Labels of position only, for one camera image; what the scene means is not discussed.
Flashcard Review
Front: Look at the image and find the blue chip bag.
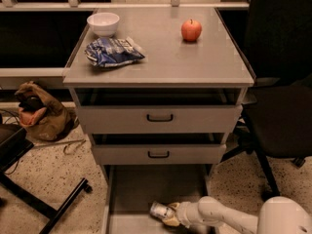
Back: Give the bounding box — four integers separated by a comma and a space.
85, 37, 144, 68

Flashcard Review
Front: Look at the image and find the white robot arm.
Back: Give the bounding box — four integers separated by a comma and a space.
161, 196, 312, 234

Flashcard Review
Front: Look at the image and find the red apple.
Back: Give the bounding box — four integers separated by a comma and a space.
181, 19, 202, 42

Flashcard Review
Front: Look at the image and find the black rolling stand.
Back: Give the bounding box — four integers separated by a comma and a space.
0, 114, 94, 234

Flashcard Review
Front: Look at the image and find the white ceramic bowl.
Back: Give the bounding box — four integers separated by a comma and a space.
87, 13, 120, 37

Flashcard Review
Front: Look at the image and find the middle grey drawer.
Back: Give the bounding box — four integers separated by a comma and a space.
92, 134, 226, 165

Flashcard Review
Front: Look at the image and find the brown paper bag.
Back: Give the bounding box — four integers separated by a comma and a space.
15, 81, 75, 141

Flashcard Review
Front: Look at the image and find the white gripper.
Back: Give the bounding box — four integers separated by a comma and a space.
163, 202, 199, 228

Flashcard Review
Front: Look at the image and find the grey drawer cabinet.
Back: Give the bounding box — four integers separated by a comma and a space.
62, 6, 255, 174

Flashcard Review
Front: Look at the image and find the grey drawer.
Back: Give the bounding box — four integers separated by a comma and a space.
73, 88, 244, 135
92, 134, 226, 165
100, 165, 216, 234

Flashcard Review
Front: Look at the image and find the bottom grey drawer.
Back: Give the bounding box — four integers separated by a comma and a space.
100, 165, 216, 234

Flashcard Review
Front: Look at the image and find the top grey drawer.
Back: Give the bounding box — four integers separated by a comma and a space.
73, 88, 244, 135

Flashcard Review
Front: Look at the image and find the black office chair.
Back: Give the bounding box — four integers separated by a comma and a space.
222, 0, 312, 200

